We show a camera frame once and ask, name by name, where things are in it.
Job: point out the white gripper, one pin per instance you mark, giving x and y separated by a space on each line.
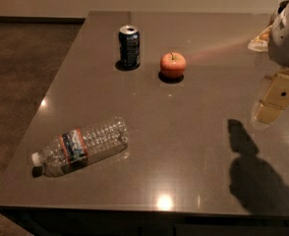
287 38

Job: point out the dark blue pepsi can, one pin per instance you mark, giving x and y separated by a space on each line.
129 39

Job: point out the snack bag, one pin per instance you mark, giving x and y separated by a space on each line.
261 41

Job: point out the red apple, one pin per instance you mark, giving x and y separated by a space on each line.
172 65

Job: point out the clear plastic water bottle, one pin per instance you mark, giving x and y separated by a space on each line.
80 148

